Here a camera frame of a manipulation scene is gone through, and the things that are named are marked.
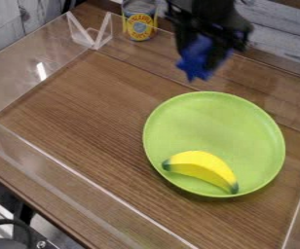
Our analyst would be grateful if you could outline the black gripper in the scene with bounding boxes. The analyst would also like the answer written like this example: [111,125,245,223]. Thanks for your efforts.
[166,0,254,71]

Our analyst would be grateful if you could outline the blue cross-shaped block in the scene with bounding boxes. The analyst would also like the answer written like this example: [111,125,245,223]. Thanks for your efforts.
[175,35,214,82]

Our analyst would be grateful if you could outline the green plate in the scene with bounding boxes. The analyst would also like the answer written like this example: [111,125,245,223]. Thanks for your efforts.
[142,91,285,197]

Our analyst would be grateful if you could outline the yellow labelled tin can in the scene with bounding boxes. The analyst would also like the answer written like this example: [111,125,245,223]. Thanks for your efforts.
[122,0,158,42]

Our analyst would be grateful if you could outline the yellow toy banana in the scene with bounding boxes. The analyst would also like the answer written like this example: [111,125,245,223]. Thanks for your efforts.
[162,151,239,194]

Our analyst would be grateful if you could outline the black metal table leg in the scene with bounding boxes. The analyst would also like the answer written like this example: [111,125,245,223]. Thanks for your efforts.
[14,202,35,243]

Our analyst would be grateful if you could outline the clear acrylic corner bracket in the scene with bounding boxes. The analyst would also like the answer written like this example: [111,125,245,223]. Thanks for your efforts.
[67,12,114,51]

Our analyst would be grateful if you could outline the clear acrylic front wall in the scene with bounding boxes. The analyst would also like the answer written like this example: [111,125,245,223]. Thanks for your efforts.
[0,125,198,249]

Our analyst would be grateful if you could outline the black cable lower left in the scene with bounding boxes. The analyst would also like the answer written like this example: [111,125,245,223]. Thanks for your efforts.
[0,218,34,247]

